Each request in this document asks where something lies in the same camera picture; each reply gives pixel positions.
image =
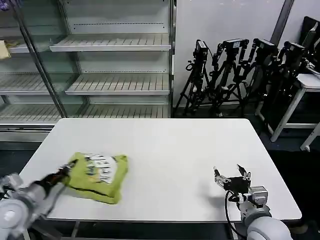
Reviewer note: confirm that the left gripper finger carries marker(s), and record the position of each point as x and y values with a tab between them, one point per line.
69	166

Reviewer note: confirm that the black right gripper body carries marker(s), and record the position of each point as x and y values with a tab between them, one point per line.
236	185

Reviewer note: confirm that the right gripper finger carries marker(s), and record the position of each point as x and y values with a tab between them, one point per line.
245	173
220	178

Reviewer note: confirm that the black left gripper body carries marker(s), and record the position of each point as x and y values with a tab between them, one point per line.
56	178

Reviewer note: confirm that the yellow-green printed shirt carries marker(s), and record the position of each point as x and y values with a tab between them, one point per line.
100	175

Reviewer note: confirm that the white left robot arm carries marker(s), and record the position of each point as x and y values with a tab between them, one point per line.
22	205

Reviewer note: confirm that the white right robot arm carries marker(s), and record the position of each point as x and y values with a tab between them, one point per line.
260	215

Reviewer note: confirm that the empty grey display shelf rack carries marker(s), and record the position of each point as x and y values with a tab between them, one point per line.
100	62

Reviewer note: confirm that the black monitor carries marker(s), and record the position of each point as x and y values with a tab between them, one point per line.
311	40

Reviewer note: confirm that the grey slanted metal bar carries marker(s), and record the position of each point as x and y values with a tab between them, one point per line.
282	22

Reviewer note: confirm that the black camera tripod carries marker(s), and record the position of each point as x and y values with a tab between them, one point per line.
262	65
198	75
290	67
228	75

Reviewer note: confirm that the white metal-frame desk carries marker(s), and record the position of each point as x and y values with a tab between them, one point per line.
307	82

